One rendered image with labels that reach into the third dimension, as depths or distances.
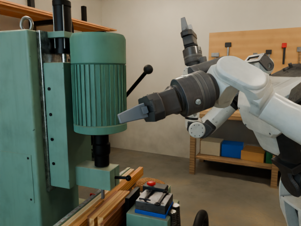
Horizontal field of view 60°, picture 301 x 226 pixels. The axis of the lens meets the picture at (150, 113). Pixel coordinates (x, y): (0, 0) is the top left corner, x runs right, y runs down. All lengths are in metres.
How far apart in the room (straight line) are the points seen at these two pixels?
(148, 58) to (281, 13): 2.00
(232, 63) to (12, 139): 0.74
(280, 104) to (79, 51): 0.55
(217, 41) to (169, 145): 1.81
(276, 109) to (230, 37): 3.44
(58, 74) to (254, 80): 0.58
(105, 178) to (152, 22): 3.72
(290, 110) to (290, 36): 3.38
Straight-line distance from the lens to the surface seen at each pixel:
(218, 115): 1.24
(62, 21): 0.94
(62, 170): 0.94
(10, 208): 1.11
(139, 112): 0.55
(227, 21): 4.07
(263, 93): 0.58
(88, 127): 0.82
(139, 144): 4.64
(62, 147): 0.92
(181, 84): 0.55
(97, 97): 0.80
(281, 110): 0.59
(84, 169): 0.93
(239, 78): 0.57
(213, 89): 0.57
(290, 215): 1.38
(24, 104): 0.93
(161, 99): 0.51
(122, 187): 1.09
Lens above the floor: 1.39
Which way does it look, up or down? 9 degrees down
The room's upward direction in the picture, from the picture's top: straight up
